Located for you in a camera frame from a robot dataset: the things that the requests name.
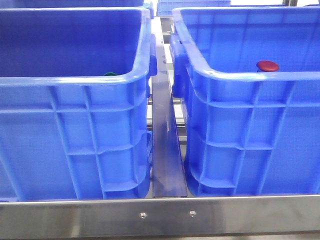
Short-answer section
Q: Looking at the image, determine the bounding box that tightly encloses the blue right plastic crate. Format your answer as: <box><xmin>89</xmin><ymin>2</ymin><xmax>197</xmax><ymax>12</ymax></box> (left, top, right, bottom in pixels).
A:
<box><xmin>170</xmin><ymin>6</ymin><xmax>320</xmax><ymax>197</ymax></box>

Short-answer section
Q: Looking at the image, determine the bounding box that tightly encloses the green push button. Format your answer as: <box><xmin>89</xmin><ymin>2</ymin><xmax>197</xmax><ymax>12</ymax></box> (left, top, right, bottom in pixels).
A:
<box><xmin>104</xmin><ymin>72</ymin><xmax>118</xmax><ymax>76</ymax></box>

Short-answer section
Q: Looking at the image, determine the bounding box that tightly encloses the steel divider rail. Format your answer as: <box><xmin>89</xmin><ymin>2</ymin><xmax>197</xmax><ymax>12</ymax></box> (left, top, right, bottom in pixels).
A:
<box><xmin>152</xmin><ymin>34</ymin><xmax>188</xmax><ymax>198</ymax></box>

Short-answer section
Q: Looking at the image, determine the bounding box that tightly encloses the blue far crate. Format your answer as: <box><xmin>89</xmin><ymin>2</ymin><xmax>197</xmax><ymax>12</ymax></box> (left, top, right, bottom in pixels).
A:
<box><xmin>156</xmin><ymin>0</ymin><xmax>231</xmax><ymax>16</ymax></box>

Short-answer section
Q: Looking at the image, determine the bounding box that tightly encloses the blue plastic crate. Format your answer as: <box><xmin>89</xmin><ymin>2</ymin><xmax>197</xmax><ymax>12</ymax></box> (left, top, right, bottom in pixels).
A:
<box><xmin>0</xmin><ymin>7</ymin><xmax>157</xmax><ymax>202</ymax></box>
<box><xmin>170</xmin><ymin>6</ymin><xmax>320</xmax><ymax>197</ymax></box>

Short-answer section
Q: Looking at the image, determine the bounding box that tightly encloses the blue far-left rear crate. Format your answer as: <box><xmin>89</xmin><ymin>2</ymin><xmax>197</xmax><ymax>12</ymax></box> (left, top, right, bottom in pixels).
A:
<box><xmin>0</xmin><ymin>0</ymin><xmax>153</xmax><ymax>10</ymax></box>

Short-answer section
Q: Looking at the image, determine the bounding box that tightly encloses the blue left plastic crate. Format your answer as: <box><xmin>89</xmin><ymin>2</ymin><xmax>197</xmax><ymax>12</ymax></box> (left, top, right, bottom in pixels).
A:
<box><xmin>0</xmin><ymin>7</ymin><xmax>157</xmax><ymax>202</ymax></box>

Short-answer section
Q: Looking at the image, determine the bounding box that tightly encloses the steel front rail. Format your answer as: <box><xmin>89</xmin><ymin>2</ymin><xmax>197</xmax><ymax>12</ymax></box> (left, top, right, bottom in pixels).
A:
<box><xmin>0</xmin><ymin>195</ymin><xmax>320</xmax><ymax>240</ymax></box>

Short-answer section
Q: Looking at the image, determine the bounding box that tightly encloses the red push button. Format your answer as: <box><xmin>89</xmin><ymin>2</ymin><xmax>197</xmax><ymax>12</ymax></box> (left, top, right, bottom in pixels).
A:
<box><xmin>256</xmin><ymin>60</ymin><xmax>280</xmax><ymax>73</ymax></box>

